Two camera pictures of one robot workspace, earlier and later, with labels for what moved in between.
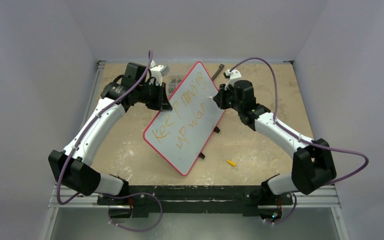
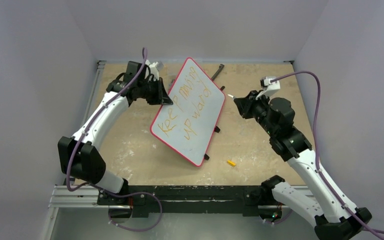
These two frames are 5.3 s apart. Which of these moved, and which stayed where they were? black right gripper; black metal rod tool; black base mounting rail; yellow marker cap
Moved: black right gripper
Stayed: yellow marker cap; black metal rod tool; black base mounting rail
